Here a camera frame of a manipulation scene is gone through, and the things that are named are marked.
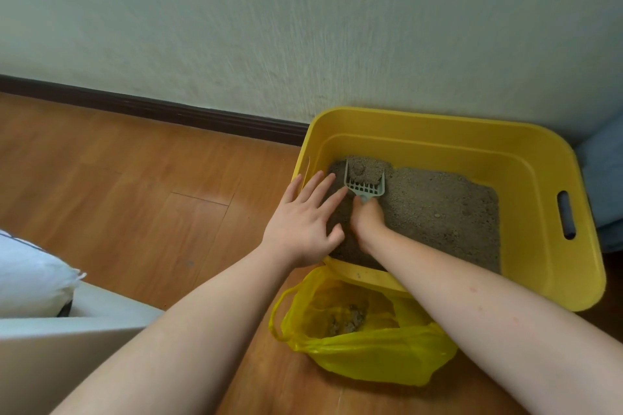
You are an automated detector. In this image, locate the person's left hand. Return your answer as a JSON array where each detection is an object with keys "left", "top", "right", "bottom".
[{"left": 262, "top": 170, "right": 350, "bottom": 268}]

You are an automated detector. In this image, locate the person's right hand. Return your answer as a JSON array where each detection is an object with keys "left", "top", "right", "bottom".
[{"left": 350, "top": 195, "right": 388, "bottom": 255}]

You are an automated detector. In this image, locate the pale blue litter scoop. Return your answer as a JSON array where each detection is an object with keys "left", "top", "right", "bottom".
[{"left": 343, "top": 159, "right": 387, "bottom": 204}]

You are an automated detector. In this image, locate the yellow litter box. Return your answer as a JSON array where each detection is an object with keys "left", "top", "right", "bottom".
[{"left": 290, "top": 106, "right": 607, "bottom": 313}]

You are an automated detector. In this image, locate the yellow plastic bag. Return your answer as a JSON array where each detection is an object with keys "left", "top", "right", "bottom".
[{"left": 268, "top": 265, "right": 459, "bottom": 387}]

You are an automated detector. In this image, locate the person's right forearm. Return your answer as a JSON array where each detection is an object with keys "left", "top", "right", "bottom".
[{"left": 360, "top": 227, "right": 623, "bottom": 415}]

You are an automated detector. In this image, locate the person's left forearm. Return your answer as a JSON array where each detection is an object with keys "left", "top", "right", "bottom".
[{"left": 51, "top": 242, "right": 317, "bottom": 415}]

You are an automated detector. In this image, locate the dark baseboard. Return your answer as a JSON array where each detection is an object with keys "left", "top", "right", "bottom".
[{"left": 0, "top": 74, "right": 310, "bottom": 147}]

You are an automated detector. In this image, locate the blue pleated curtain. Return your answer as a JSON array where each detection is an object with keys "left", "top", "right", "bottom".
[{"left": 574, "top": 110, "right": 623, "bottom": 255}]

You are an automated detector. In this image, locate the white bed frame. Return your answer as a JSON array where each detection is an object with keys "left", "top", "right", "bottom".
[{"left": 0, "top": 281, "right": 166, "bottom": 415}]

